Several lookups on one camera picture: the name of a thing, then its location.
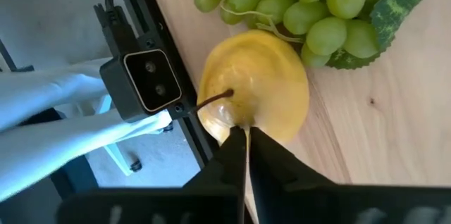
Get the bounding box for black camera module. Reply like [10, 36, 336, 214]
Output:
[109, 0, 221, 170]

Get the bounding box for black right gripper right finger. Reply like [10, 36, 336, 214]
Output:
[249, 127, 451, 224]

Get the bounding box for white table leg frame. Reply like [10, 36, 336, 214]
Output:
[0, 57, 173, 202]

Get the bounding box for yellow pear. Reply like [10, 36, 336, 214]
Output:
[190, 29, 311, 147]

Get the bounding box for black camera bracket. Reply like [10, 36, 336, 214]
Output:
[93, 1, 142, 58]

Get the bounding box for green grape bunch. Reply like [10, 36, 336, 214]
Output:
[171, 0, 447, 70]

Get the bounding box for black table-level camera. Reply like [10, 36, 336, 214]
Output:
[99, 48, 183, 123]

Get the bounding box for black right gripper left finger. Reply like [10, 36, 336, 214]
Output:
[56, 125, 247, 224]

